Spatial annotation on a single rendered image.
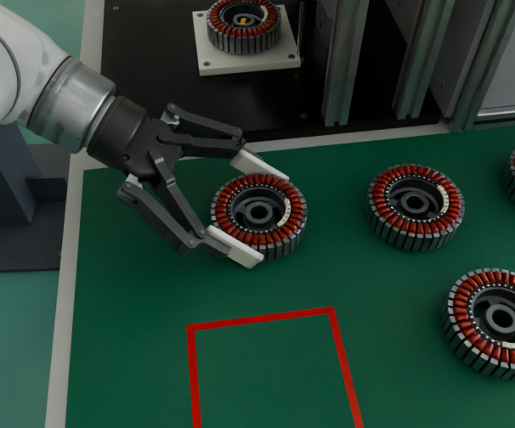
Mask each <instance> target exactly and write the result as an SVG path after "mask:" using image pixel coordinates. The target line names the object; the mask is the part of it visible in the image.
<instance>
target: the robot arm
mask: <svg viewBox="0 0 515 428"><path fill-rule="evenodd" d="M115 91H116V84H115V83H114V82H113V81H111V80H109V79H108V78H106V77H104V76H102V75H100V74H99V73H98V72H97V71H95V70H93V69H91V68H89V67H88V66H86V65H85V64H83V63H82V61H80V60H79V59H74V58H73V57H71V56H70V55H69V54H68V53H66V52H65V51H63V50H62V49H61V48H60V47H59V46H58V45H56V43H55V42H54V41H53V40H52V39H51V38H50V37H49V36H48V35H47V34H45V33H44V32H43V31H41V30H39V29H38V28H37V27H35V26H34V25H33V24H32V23H30V22H29V21H27V20H25V19H23V18H22V17H20V16H19V15H17V14H16V13H14V12H13V11H11V10H9V9H7V8H5V7H4V6H2V5H1V4H0V125H8V124H10V123H14V124H17V125H20V126H22V127H24V128H26V129H28V130H31V131H32V132H33V133H34V134H36V135H37V136H41V137H43V138H45V139H47V140H48V141H50V142H52V143H53V144H56V145H58V146H60V148H62V149H65V150H66V151H68V152H70V153H72V154H78V153H79V152H80V151H81V150H82V148H83V147H85V148H87V150H86V151H87V153H88V155H89V156H91V157H92V158H94V159H95V160H97V161H99V162H101V163H103V164H105V165H106V166H108V167H110V168H114V169H118V170H120V171H122V172H123V173H124V174H125V176H126V177H127V179H126V181H125V182H124V183H123V184H122V186H121V187H120V188H119V190H118V191H117V193H116V198H117V199H118V200H119V201H120V202H121V203H123V204H125V205H127V206H130V207H132V208H133V209H134V210H135V211H136V212H137V213H138V214H139V215H140V216H141V217H142V218H143V219H144V220H145V221H146V222H147V223H148V224H149V225H150V226H151V227H152V228H153V229H154V230H155V231H156V232H157V233H158V234H159V235H160V236H161V237H162V238H163V239H164V240H165V241H166V242H167V243H168V244H169V245H170V246H171V247H172V248H173V249H174V250H175V251H176V252H177V253H178V254H179V255H180V256H186V255H187V254H188V253H189V252H190V251H191V250H192V249H194V248H195V247H200V248H202V249H203V250H205V251H207V252H209V253H211V254H212V255H214V256H216V257H218V258H221V259H224V258H225V257H226V256H227V257H229V258H231V259H232V260H234V261H236V262H238V263H239V264H241V265H243V266H245V267H246V268H249V269H250V268H253V267H254V266H256V265H257V264H258V263H260V262H261V261H262V260H263V255H262V254H261V253H259V252H257V251H255V250H254V249H252V248H251V247H249V246H247V245H245V244H243V243H241V242H240V241H239V240H237V239H235V238H233V237H231V236H229V235H228V234H226V233H224V232H223V231H221V230H219V229H217V228H215V227H213V225H209V226H208V227H207V228H206V229H205V228H204V227H203V225H202V224H201V221H200V220H199V218H198V217H197V215H196V214H195V213H194V211H193V210H192V208H191V206H190V204H189V203H188V201H187V200H186V199H185V198H184V196H183V194H182V192H181V191H180V189H179V188H178V186H177V184H176V183H175V177H174V175H173V172H174V170H175V168H176V165H177V162H178V160H179V159H181V158H184V157H186V156H188V157H205V158H223V159H233V160H232V161H231V162H230V165H231V166H233V167H234V168H236V169H238V170H240V171H241V172H244V173H245V174H249V173H251V175H252V174H253V173H258V175H259V177H260V173H266V178H267V176H268V175H269V174H273V175H274V177H275V176H279V177H281V179H283V178H284V179H286V180H288V181H289V177H288V176H287V175H285V174H283V173H282V172H279V171H278V170H276V169H274V168H273V167H272V166H269V165H268V164H266V163H264V162H263V161H264V159H263V158H262V157H261V156H259V155H257V154H255V153H254V152H252V151H250V150H249V149H247V148H245V147H244V146H245V145H246V140H245V139H244V138H242V137H241V135H242V134H243V131H242V130H241V129H240V128H238V127H233V126H231V125H228V124H224V123H222V122H219V121H214V120H211V119H208V118H206V117H202V116H199V115H194V114H191V113H189V112H186V111H184V110H182V109H180V108H179V107H178V106H177V105H175V104H171V103H170V104H168V105H167V107H166V108H165V109H164V111H163V112H162V114H161V117H160V120H158V119H155V118H152V117H150V116H149V115H148V112H147V110H146V109H145V108H143V107H141V106H140V105H138V104H136V103H134V102H133V101H132V100H130V99H128V98H126V97H125V96H123V95H122V96H118V97H117V98H115V97H114V93H115ZM172 129H175V130H177V131H180V132H184V133H188V134H179V133H173V132H172ZM191 135H194V136H197V137H199V138H193V137H191ZM141 182H147V183H148V184H149V186H150V188H151V189H152V191H153V193H154V194H155V196H158V197H159V198H160V199H161V201H162V203H163V204H164V206H165V207H166V208H167V210H168V211H169V213H170V214H169V213H168V212H167V211H166V210H165V209H164V208H163V207H162V206H161V205H160V204H159V203H158V202H157V201H156V200H155V199H154V198H153V197H152V196H151V195H150V194H149V193H148V192H146V191H145V190H144V189H143V187H142V184H141Z"/></svg>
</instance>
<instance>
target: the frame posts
mask: <svg viewBox="0 0 515 428"><path fill-rule="evenodd" d="M454 3H455V0H419V1H418V4H417V8H416V14H415V18H414V20H413V24H412V27H411V31H410V37H409V41H408V44H407V48H406V50H405V56H404V60H403V64H402V67H401V71H400V74H399V79H398V83H397V87H396V90H395V94H394V97H393V103H392V107H393V110H396V113H395V115H396V117H397V119H399V120H400V119H405V117H406V115H410V118H417V117H418V116H419V114H420V111H421V108H422V103H423V100H424V98H425V95H426V92H427V87H428V84H429V82H430V79H431V76H432V73H433V68H434V66H435V63H436V60H437V57H438V54H439V50H440V47H441V44H442V41H443V38H444V34H445V31H446V28H447V25H448V22H449V19H450V15H451V12H452V9H453V6H454ZM368 5H369V0H335V7H334V14H333V21H332V28H331V40H330V47H329V54H328V61H327V68H326V75H325V89H324V96H323V103H322V110H321V114H322V116H323V117H325V119H324V123H325V126H326V127H331V126H334V122H335V121H338V123H339V126H340V125H347V124H348V115H349V110H350V105H351V100H352V95H353V90H354V81H355V77H356V71H357V67H358V62H359V53H360V48H361V43H362V38H363V33H364V29H365V20H366V15H367V9H368Z"/></svg>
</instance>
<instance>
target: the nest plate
mask: <svg viewBox="0 0 515 428"><path fill-rule="evenodd" d="M276 7H277V8H278V9H279V11H280V13H281V26H280V38H279V40H278V42H277V43H275V44H274V46H272V47H271V48H269V49H266V50H264V51H260V53H252V54H249V53H248V54H243V53H241V54H236V53H230V52H229V53H227V52H224V50H221V49H219V48H217V47H215V45H213V44H212V42H210V40H209V38H208V35H207V12H208V10H207V11H196V12H193V21H194V28H195V42H196V49H197V57H198V64H199V72H200V76H210V75H220V74H229V73H240V72H249V71H259V70H278V69H287V68H297V67H300V66H301V60H300V57H299V56H297V45H296V43H295V40H294V37H293V34H292V31H291V26H290V23H289V20H288V17H287V14H286V9H285V6H284V4H282V5H276Z"/></svg>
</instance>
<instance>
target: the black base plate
mask: <svg viewBox="0 0 515 428"><path fill-rule="evenodd" d="M218 1H220V0H105V7H104V23H103V38H102V54H101V69H100V75H102V76H104V77H106V78H108V79H109V80H111V81H113V82H114V83H115V84H116V91H115V93H114V97H115V98H117V97H118V96H122V95H123V96H125V97H126V98H128V99H130V100H132V101H133V102H134V103H136V104H138V105H140V106H141V107H143V108H145V109H146V110H147V112H148V115H149V116H150V117H152V118H155V119H158V120H160V117H161V114H162V112H163V111H164V109H165V108H166V107H167V105H168V104H170V103H171V104H175V105H177V106H178V107H179V108H180V109H182V110H184V111H186V112H189V113H191V114H194V115H199V116H202V117H206V118H208V119H211V120H214V121H219V122H222V123H224V124H228V125H231V126H233V127H238V128H240V129H241V130H242V131H243V134H242V135H241V137H242V138H244V139H245V140H246V142H247V143H255V142H263V141H272V140H281V139H289V138H306V137H314V136H323V135H332V134H340V133H349V132H365V131H374V130H382V129H391V128H400V127H416V126H425V125H433V124H438V122H439V118H440V116H441V110H440V108H439V106H438V104H437V102H436V100H435V99H434V97H433V95H432V93H431V91H430V89H429V87H427V92H426V95H425V98H424V100H423V103H422V108H421V111H420V114H419V116H418V117H417V118H410V115H406V117H405V119H400V120H399V119H397V117H396V115H395V113H396V110H393V107H392V103H393V97H394V94H395V90H396V87H397V83H398V79H399V74H400V71H401V67H402V64H403V60H404V56H405V50H406V48H407V43H406V41H405V39H404V38H403V36H402V34H401V32H400V30H399V28H398V26H397V24H396V22H395V20H394V18H393V16H392V14H391V12H390V10H389V8H388V6H387V4H386V2H385V0H369V5H368V9H367V15H366V20H365V29H364V33H363V38H362V43H361V48H360V53H359V62H358V67H357V71H356V77H355V81H354V90H353V95H352V100H351V105H350V110H349V115H348V124H347V125H340V126H339V123H338V121H335V122H334V126H331V127H326V126H325V123H324V119H325V117H323V116H322V114H321V110H322V103H323V96H324V89H325V75H326V68H327V61H328V54H329V49H325V47H324V44H323V42H322V40H321V37H320V33H319V30H318V28H317V25H316V23H315V16H316V7H317V0H306V8H305V19H304V30H303V51H302V56H303V57H304V62H303V63H302V64H301V66H300V67H297V68H287V69H278V70H259V71H249V72H240V73H229V74H220V75H210V76H200V72H199V64H198V57H197V49H196V42H195V28H194V21H193V12H196V11H207V10H208V9H210V8H211V6H212V5H213V4H214V3H217V2H218ZM268 1H270V2H271V3H272V4H274V5H282V4H284V6H285V9H286V14H287V17H288V20H289V23H290V26H291V31H292V34H293V37H294V40H295V43H296V45H297V35H298V23H299V10H300V0H268Z"/></svg>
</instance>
